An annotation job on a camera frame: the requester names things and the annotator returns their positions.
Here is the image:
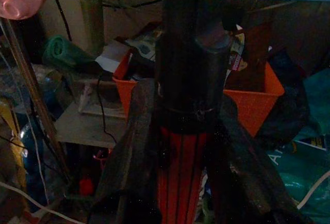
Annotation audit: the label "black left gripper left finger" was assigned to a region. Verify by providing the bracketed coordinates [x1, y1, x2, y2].
[94, 78, 161, 224]

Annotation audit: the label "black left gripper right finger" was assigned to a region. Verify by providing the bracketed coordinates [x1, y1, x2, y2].
[206, 97, 306, 224]

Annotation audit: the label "red pole with black grip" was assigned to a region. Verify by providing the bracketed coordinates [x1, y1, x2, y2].
[154, 0, 232, 224]

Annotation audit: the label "small red object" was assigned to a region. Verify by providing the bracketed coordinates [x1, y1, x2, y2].
[78, 177, 93, 196]

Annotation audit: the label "low grey shelf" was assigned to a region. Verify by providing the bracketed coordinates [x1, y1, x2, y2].
[54, 79, 129, 149]

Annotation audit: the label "orange plastic bin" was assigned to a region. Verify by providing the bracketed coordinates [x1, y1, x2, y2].
[112, 51, 286, 138]

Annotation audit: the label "black plastic bag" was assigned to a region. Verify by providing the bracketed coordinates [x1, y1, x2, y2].
[257, 79, 310, 147]

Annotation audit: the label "white paper sheet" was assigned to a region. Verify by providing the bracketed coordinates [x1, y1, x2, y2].
[94, 40, 129, 72]

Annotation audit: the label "teal plastic bag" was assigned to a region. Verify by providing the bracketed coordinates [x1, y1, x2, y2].
[265, 69, 330, 209]

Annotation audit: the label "brown snack packet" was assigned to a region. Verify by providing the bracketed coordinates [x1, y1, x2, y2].
[226, 24, 274, 93]

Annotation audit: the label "yellow bag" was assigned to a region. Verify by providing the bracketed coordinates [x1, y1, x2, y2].
[0, 100, 28, 183]

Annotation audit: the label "green rolled towel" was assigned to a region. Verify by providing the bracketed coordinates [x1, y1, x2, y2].
[41, 35, 96, 72]

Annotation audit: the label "thin metal rods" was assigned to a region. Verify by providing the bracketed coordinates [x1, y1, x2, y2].
[0, 19, 70, 183]

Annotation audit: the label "wooden table leg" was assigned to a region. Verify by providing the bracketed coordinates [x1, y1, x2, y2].
[81, 0, 105, 52]

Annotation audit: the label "thin black cable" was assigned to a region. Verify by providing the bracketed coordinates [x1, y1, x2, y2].
[50, 0, 73, 41]
[96, 70, 118, 145]

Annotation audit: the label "white cable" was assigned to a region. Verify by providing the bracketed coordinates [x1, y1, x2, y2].
[296, 169, 330, 209]
[0, 181, 86, 224]

